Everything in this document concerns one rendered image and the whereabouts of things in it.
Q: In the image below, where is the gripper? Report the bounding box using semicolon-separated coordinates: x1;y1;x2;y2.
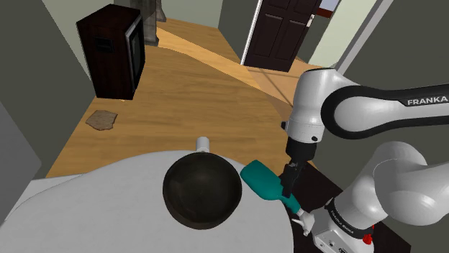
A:
279;135;317;199

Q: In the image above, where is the teal spray bottle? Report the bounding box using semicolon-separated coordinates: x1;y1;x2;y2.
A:
240;160;315;237

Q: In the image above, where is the black bowl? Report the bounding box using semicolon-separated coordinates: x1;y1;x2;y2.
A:
162;151;243;231

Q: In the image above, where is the small white cylinder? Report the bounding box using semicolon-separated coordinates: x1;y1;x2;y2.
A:
195;137;211;153

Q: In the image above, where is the dark brown panel door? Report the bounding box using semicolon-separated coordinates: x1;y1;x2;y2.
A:
242;0;322;73

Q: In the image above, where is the brown floor mat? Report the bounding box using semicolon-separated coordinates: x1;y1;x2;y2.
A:
85;109;119;132

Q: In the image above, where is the white rounded furniture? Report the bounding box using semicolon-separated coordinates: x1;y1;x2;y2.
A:
0;150;295;253

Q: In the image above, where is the dark wooden cabinet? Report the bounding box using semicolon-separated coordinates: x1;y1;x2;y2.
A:
76;4;147;101

